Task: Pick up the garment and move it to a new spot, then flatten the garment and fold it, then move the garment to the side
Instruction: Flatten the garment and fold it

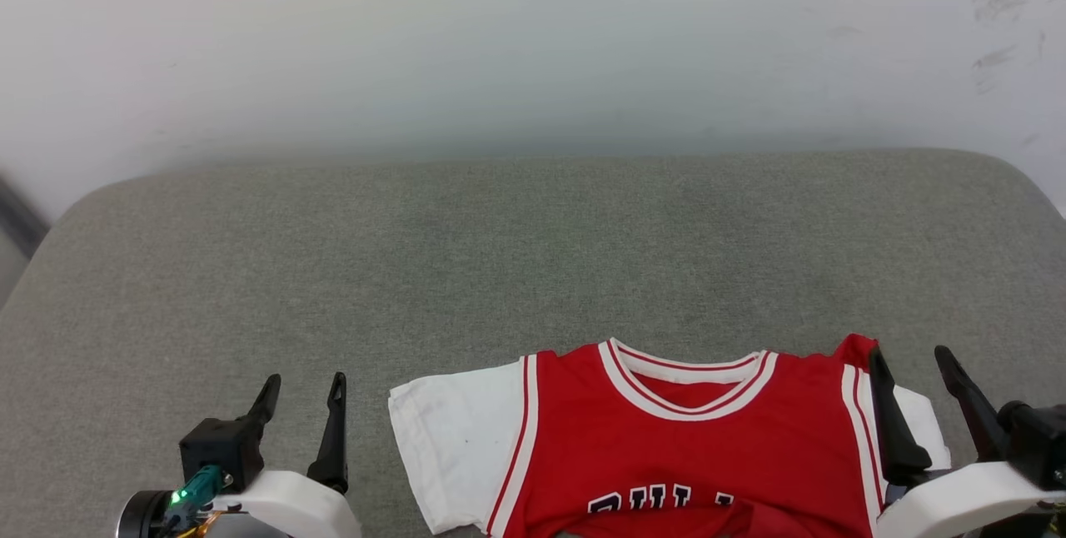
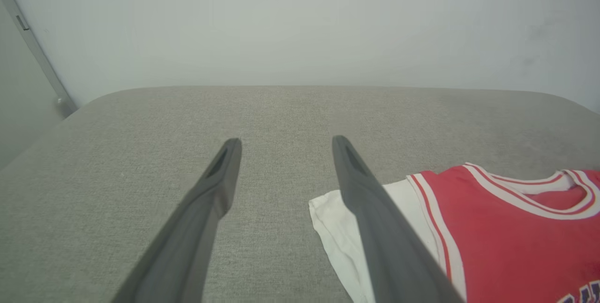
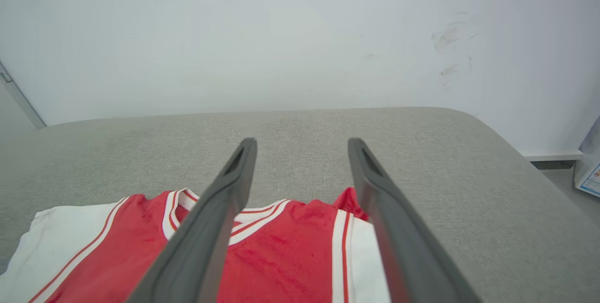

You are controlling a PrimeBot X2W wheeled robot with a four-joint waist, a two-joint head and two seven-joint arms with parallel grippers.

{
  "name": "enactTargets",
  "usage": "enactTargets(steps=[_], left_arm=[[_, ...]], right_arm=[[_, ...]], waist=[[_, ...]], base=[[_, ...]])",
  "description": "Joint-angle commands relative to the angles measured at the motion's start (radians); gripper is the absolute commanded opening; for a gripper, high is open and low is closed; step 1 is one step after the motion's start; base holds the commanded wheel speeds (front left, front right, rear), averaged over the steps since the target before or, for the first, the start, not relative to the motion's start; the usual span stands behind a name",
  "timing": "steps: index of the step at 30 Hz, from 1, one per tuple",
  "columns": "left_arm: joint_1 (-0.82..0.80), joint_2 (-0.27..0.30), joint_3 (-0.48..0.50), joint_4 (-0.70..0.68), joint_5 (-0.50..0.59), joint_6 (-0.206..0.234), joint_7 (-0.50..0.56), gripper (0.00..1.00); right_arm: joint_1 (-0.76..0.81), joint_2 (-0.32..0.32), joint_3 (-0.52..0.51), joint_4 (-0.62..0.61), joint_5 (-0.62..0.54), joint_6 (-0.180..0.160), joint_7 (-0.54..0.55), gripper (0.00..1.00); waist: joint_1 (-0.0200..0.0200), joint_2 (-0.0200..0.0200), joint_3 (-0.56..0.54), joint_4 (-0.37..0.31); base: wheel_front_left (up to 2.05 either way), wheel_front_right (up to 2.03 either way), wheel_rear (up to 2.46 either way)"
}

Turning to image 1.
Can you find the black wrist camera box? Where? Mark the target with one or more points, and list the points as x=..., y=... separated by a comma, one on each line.
x=1037, y=442
x=221, y=446

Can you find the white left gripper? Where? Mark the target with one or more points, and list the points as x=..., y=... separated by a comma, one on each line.
x=300, y=509

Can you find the red basketball jersey white sleeves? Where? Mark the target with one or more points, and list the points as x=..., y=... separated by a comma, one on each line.
x=683, y=455

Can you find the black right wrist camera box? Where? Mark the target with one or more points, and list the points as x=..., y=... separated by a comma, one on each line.
x=1037, y=442

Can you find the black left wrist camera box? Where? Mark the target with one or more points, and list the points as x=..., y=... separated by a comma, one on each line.
x=221, y=446

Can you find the grey fabric sofa seat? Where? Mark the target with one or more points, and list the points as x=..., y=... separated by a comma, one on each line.
x=533, y=271

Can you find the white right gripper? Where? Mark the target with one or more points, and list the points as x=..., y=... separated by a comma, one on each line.
x=958, y=505

